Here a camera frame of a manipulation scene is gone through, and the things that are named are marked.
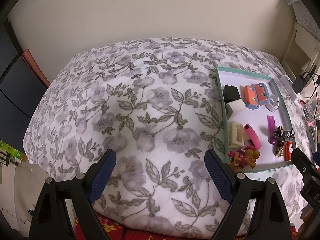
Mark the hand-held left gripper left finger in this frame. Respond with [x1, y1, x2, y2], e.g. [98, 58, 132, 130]
[29, 149, 117, 240]

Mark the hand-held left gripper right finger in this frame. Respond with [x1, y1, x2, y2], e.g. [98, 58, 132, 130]
[204, 149, 292, 240]

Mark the red and white tube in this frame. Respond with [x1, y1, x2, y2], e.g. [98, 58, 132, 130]
[284, 141, 295, 162]

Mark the gold patterned lighter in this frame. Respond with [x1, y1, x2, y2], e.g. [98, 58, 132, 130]
[274, 140, 287, 158]

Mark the pink toy dog figure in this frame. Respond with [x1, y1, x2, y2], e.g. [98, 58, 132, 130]
[229, 148, 261, 172]

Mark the black toy car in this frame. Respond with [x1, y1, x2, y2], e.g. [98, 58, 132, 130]
[272, 127, 295, 143]

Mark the cream hair clip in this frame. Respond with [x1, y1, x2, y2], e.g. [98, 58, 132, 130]
[229, 121, 250, 148]

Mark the purple lighter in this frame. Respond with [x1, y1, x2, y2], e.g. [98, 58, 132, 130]
[267, 115, 277, 145]

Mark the pink wristband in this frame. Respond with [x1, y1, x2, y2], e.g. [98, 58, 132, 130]
[243, 124, 262, 149]

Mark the teal and white tray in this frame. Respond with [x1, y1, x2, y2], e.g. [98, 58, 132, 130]
[215, 66, 297, 173]

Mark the white ring band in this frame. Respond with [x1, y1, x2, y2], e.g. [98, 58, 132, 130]
[265, 94, 280, 112]

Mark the white cube adapter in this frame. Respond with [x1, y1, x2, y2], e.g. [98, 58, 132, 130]
[225, 99, 245, 119]

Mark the black charger adapter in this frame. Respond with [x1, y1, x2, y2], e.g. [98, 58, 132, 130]
[222, 83, 240, 105]

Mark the blue-bordered orange case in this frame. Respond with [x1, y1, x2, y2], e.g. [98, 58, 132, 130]
[254, 82, 270, 105]

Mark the orange case with blue end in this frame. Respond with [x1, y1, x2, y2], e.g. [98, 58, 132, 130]
[241, 84, 259, 110]

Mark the clear plastic container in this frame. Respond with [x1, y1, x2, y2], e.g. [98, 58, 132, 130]
[302, 96, 320, 123]

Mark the colourful floral cloth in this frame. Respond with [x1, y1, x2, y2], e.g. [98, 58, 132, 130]
[72, 212, 155, 240]

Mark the grey floral blanket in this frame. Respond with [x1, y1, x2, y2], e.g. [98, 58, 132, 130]
[22, 37, 310, 239]

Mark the black plugged adapter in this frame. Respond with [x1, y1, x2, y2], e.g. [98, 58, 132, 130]
[292, 72, 313, 93]

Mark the white power strip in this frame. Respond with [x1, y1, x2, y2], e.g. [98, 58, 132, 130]
[279, 74, 300, 103]

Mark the green box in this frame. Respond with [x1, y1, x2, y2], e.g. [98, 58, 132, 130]
[0, 140, 27, 165]

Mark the white shelf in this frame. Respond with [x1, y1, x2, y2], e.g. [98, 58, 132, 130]
[281, 21, 320, 78]

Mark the dark blue cabinet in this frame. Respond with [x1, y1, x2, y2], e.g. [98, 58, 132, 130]
[0, 17, 48, 153]

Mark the orange board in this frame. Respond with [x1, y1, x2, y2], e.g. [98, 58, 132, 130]
[21, 49, 50, 88]

